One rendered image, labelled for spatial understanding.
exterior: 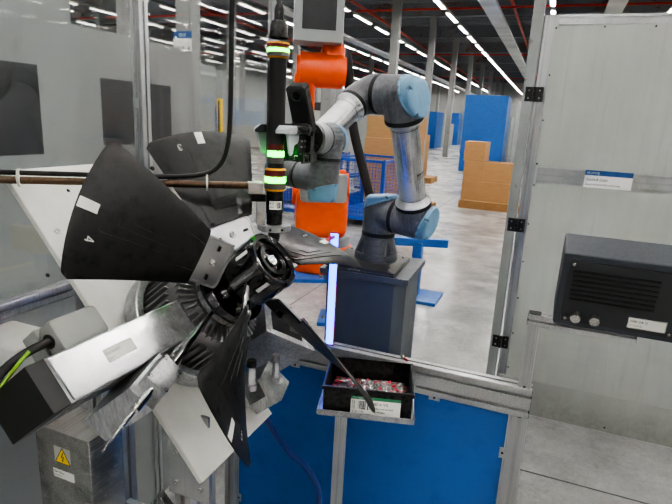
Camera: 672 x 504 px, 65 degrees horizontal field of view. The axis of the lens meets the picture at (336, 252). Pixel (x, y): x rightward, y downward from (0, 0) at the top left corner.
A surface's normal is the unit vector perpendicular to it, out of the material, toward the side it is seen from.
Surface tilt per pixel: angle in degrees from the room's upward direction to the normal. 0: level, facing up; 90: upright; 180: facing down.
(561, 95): 90
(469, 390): 90
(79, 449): 90
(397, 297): 90
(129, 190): 75
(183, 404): 50
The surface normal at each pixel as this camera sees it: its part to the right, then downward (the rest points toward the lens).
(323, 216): 0.11, 0.25
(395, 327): 0.42, 0.24
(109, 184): 0.72, -0.07
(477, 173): -0.38, 0.21
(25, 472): 0.92, 0.14
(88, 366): 0.74, -0.52
